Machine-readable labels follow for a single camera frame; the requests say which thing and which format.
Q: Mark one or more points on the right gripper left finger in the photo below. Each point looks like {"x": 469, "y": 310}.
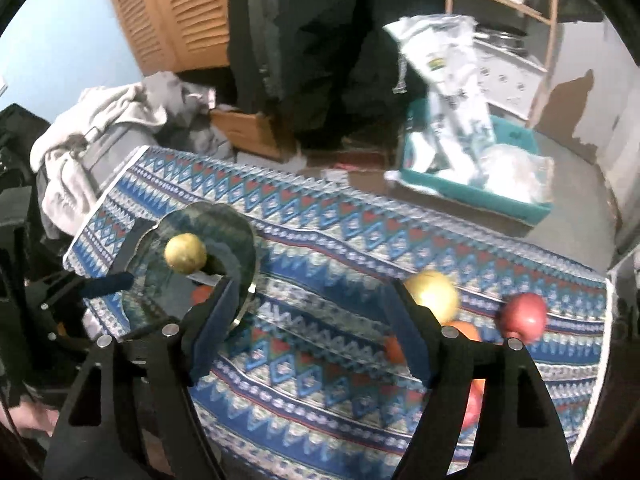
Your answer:
{"x": 177, "y": 356}

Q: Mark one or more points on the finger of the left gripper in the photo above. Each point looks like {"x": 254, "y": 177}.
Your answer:
{"x": 105, "y": 285}

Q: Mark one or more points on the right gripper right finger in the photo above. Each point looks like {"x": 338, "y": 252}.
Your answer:
{"x": 444, "y": 365}

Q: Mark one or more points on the large orange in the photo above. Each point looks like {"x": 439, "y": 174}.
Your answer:
{"x": 467, "y": 329}

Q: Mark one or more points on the small tangerine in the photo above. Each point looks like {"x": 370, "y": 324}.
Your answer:
{"x": 393, "y": 351}

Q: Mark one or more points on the dark red apple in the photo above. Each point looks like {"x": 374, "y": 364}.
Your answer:
{"x": 474, "y": 405}

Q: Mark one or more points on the yellow apple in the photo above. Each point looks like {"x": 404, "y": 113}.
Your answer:
{"x": 434, "y": 291}
{"x": 185, "y": 253}

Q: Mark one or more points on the small orange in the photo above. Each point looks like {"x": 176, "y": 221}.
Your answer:
{"x": 200, "y": 294}

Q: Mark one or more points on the person's left hand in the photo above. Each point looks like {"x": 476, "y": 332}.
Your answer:
{"x": 29, "y": 416}

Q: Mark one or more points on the dark glass bowl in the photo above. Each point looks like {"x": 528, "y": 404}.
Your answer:
{"x": 158, "y": 291}

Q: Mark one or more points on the black suitcase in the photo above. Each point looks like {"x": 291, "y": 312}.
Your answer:
{"x": 19, "y": 130}

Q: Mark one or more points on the blue patterned tablecloth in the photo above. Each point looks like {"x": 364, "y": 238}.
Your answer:
{"x": 302, "y": 389}

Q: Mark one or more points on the pile of grey clothes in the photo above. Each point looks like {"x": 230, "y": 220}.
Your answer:
{"x": 86, "y": 146}

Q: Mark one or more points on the clear plastic bag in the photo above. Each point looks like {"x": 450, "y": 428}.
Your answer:
{"x": 516, "y": 174}

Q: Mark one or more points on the teal plastic crate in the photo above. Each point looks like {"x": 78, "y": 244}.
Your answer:
{"x": 472, "y": 195}

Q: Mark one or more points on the white rice bag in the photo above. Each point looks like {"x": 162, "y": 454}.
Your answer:
{"x": 458, "y": 129}

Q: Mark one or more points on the wooden drawer box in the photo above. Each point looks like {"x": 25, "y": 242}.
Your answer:
{"x": 251, "y": 133}

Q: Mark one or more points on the white patterned storage box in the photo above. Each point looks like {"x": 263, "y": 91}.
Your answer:
{"x": 508, "y": 81}

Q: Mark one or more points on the wooden louvered wardrobe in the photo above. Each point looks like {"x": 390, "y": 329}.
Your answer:
{"x": 175, "y": 35}

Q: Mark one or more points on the black hanging coat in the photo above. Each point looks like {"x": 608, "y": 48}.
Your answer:
{"x": 326, "y": 68}

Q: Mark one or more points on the steel pot on box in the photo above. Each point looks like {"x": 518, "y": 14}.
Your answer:
{"x": 512, "y": 42}

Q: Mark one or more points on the wooden shelf rack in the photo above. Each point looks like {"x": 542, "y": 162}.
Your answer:
{"x": 538, "y": 20}

